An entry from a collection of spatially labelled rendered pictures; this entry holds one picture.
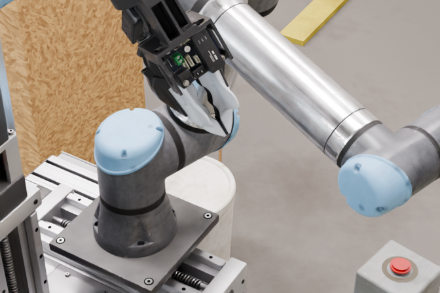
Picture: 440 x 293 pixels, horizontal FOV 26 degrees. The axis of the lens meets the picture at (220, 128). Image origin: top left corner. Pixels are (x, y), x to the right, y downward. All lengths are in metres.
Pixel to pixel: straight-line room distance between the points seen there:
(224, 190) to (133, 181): 1.25
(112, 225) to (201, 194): 1.17
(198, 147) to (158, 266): 0.22
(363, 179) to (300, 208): 2.23
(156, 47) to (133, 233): 0.71
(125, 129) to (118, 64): 1.64
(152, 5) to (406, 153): 0.35
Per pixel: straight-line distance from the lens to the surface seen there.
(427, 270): 1.85
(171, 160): 1.61
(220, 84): 1.05
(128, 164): 1.57
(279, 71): 1.18
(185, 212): 1.77
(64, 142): 3.18
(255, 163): 3.49
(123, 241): 1.67
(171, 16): 0.98
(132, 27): 1.05
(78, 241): 1.73
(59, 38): 2.97
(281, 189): 3.38
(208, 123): 1.04
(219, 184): 2.85
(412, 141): 1.14
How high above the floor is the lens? 2.24
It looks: 38 degrees down
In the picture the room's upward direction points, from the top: straight up
